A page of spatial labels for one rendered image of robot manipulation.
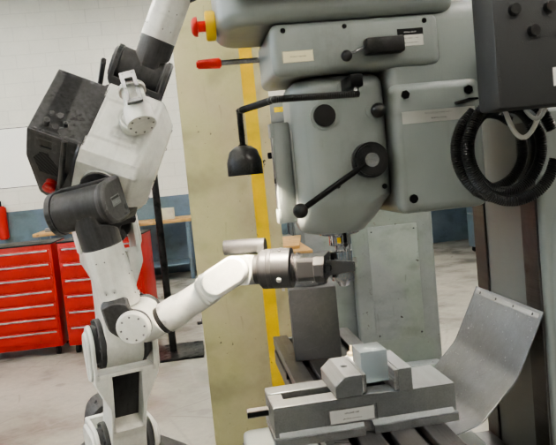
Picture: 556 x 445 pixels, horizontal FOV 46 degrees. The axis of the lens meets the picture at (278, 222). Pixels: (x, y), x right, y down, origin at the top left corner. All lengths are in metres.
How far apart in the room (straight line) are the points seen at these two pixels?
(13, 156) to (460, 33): 9.66
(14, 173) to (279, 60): 9.55
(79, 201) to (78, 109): 0.25
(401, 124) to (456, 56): 0.18
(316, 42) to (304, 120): 0.15
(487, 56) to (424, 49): 0.23
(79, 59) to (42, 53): 0.54
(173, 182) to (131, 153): 8.83
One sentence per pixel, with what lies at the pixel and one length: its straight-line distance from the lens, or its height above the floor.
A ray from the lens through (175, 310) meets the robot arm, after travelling 1.50.
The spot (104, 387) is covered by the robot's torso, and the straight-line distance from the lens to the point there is 1.95.
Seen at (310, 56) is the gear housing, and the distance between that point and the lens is 1.31.
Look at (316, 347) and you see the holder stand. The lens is 1.73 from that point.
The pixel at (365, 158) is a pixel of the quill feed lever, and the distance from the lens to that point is 1.30.
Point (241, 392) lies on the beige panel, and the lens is 3.28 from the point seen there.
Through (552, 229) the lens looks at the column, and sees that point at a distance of 1.41.
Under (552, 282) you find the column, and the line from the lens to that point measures 1.43.
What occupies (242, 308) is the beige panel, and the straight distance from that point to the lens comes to 3.18.
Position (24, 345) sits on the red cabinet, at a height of 0.12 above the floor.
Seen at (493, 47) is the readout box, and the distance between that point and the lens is 1.15.
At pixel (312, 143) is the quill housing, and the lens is 1.32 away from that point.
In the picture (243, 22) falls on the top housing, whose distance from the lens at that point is 1.31.
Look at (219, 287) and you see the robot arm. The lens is 1.44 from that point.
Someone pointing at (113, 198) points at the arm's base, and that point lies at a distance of 1.49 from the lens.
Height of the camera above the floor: 1.46
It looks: 5 degrees down
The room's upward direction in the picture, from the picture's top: 6 degrees counter-clockwise
